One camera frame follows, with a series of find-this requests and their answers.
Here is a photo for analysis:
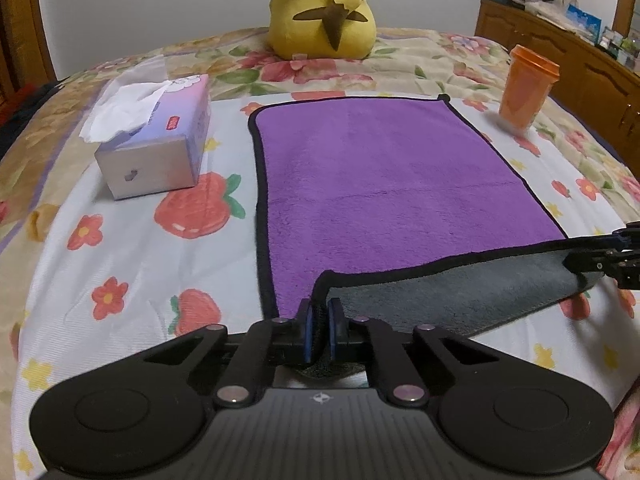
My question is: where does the clutter pile on cabinet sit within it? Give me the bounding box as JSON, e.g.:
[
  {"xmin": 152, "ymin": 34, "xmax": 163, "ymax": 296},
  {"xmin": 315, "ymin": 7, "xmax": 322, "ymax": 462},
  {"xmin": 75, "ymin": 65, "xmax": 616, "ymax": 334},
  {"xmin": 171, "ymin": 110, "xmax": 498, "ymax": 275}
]
[{"xmin": 487, "ymin": 0, "xmax": 639, "ymax": 52}]

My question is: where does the white strawberry print cloth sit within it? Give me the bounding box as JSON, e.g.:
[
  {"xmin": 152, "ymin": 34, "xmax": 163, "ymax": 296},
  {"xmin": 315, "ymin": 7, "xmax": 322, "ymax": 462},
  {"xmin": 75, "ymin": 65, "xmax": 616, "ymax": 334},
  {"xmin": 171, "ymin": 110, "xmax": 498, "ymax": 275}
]
[{"xmin": 9, "ymin": 92, "xmax": 629, "ymax": 479}]

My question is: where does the wooden cabinet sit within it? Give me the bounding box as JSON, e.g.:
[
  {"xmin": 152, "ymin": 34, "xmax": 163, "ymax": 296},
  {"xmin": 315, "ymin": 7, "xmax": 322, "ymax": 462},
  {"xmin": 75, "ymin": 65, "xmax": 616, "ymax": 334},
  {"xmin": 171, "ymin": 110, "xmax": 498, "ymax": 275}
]
[{"xmin": 475, "ymin": 0, "xmax": 639, "ymax": 164}]

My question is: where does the floral bed quilt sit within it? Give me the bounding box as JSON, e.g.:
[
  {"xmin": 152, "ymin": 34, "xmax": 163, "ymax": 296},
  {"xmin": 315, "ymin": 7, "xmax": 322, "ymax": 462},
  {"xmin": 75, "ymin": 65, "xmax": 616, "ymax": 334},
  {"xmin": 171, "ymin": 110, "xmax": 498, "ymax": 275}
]
[{"xmin": 1, "ymin": 28, "xmax": 639, "ymax": 479}]

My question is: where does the wooden louvered wardrobe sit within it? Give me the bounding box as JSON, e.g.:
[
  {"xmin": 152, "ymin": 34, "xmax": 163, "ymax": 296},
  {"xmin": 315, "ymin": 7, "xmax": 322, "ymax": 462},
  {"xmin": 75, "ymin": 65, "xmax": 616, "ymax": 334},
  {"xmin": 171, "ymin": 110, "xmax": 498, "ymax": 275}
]
[{"xmin": 1, "ymin": 0, "xmax": 55, "ymax": 106}]

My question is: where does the purple tissue box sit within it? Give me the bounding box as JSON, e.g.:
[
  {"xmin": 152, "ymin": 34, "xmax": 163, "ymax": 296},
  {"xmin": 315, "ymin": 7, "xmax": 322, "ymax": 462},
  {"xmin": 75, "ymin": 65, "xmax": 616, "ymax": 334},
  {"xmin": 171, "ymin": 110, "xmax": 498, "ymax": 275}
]
[{"xmin": 80, "ymin": 75, "xmax": 210, "ymax": 200}]

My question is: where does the orange plastic cup with lid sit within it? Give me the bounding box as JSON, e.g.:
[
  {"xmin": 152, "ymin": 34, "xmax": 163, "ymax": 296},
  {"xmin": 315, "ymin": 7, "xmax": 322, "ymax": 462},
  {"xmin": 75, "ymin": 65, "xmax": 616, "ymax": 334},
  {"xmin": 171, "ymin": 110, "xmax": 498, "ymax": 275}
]
[{"xmin": 499, "ymin": 44, "xmax": 560, "ymax": 131}]

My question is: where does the yellow Pikachu plush toy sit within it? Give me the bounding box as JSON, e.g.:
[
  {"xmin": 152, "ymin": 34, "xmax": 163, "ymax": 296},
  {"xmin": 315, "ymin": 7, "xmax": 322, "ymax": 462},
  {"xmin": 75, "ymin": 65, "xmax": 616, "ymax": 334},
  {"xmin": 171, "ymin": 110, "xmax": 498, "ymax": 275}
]
[{"xmin": 268, "ymin": 0, "xmax": 376, "ymax": 60}]

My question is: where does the purple and grey towel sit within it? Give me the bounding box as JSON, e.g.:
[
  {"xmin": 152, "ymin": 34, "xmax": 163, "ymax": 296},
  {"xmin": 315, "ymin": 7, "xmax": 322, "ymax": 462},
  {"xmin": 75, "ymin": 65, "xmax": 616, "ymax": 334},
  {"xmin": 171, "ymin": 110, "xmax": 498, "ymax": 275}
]
[{"xmin": 248, "ymin": 96, "xmax": 598, "ymax": 336}]

